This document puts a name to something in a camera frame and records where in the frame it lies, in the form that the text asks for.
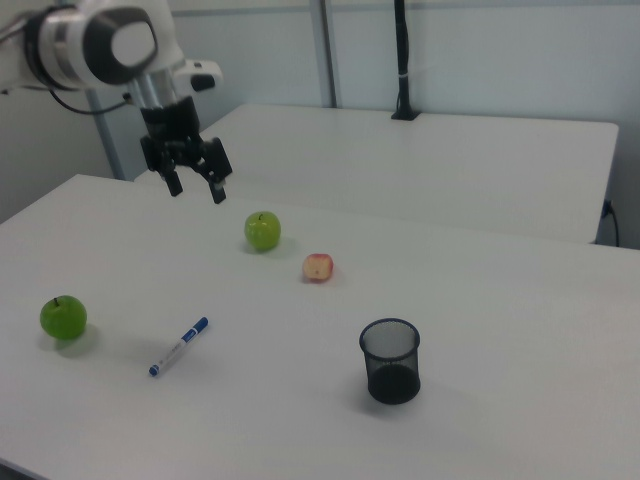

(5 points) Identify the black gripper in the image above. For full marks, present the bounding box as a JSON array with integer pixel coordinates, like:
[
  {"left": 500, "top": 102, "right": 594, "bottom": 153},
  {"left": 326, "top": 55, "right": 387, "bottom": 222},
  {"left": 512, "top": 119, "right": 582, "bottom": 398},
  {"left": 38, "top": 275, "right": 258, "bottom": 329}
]
[{"left": 139, "top": 95, "right": 234, "bottom": 206}]

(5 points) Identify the blue white marker pen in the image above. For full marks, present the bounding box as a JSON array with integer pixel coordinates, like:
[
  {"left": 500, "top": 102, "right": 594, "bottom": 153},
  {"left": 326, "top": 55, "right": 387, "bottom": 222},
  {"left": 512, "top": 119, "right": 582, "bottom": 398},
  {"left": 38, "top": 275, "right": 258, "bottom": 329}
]
[{"left": 148, "top": 316, "right": 210, "bottom": 378}]

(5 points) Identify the black mesh pen cup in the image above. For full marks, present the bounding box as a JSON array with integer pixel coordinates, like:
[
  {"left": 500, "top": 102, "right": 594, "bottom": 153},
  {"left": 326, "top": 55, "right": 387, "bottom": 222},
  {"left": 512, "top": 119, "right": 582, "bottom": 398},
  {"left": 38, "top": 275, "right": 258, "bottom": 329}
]
[{"left": 358, "top": 315, "right": 422, "bottom": 404}]

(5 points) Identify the shiny green apple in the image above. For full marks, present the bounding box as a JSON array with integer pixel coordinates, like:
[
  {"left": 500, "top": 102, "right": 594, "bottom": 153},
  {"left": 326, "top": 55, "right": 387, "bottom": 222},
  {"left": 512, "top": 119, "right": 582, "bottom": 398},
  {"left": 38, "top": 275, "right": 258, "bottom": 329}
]
[{"left": 243, "top": 211, "right": 282, "bottom": 253}]

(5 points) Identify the red half apple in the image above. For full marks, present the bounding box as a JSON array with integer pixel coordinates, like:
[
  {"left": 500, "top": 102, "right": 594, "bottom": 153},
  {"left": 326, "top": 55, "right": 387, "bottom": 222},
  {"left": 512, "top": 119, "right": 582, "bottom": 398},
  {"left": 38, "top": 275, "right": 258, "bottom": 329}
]
[{"left": 301, "top": 252, "right": 335, "bottom": 284}]

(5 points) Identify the black pole stand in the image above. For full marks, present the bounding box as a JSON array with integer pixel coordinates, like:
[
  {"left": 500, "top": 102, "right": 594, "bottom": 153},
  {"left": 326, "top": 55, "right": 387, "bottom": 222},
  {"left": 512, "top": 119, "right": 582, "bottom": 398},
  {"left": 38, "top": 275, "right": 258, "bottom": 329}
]
[{"left": 390, "top": 0, "right": 420, "bottom": 122}]

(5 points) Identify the white table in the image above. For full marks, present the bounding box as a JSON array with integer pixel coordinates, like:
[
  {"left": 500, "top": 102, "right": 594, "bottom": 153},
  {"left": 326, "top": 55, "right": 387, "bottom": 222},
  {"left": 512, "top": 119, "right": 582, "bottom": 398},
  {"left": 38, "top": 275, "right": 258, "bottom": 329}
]
[{"left": 133, "top": 103, "right": 620, "bottom": 245}]

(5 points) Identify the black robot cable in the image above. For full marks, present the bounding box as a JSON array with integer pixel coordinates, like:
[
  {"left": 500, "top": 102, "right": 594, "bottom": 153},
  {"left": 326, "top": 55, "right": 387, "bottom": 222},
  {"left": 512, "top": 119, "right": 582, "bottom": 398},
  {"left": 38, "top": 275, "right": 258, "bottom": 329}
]
[{"left": 48, "top": 88, "right": 136, "bottom": 115}]

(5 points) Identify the black wall cable with plug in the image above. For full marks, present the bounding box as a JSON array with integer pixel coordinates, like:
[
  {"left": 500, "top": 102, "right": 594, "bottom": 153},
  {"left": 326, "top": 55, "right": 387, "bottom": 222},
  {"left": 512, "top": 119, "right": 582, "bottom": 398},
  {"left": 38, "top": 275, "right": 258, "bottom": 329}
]
[{"left": 602, "top": 199, "right": 621, "bottom": 247}]

